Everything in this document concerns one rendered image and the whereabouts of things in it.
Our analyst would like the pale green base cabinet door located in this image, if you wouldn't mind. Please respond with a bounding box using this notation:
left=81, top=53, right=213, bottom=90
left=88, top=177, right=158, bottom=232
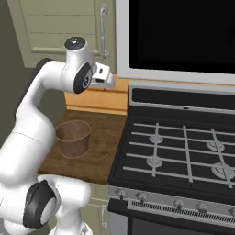
left=78, top=183, right=111, bottom=235

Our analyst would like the white microwave with black door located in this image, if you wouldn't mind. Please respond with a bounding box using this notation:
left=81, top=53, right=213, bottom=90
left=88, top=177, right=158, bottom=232
left=115, top=0, right=235, bottom=86

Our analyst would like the silver wall cabinet handle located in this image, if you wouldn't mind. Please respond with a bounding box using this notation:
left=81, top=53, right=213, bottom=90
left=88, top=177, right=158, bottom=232
left=99, top=3, right=110, bottom=60

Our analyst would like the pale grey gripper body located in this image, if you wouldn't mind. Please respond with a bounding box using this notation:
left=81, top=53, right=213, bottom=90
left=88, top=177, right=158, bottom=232
left=104, top=69, right=117, bottom=90

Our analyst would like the pale green wall cabinet door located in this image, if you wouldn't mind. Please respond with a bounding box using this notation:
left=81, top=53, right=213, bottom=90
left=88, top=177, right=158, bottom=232
left=6, top=0, right=117, bottom=73

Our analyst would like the black and silver stove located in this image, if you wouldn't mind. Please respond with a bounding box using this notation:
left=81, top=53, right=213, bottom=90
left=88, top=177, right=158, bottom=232
left=106, top=80, right=235, bottom=235

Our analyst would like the silver base cabinet handle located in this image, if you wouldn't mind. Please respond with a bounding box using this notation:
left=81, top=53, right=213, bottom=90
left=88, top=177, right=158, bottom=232
left=100, top=204, right=109, bottom=231

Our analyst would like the brown woven basket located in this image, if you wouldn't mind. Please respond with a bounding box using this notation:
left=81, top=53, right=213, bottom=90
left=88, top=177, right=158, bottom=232
left=54, top=119, right=92, bottom=160

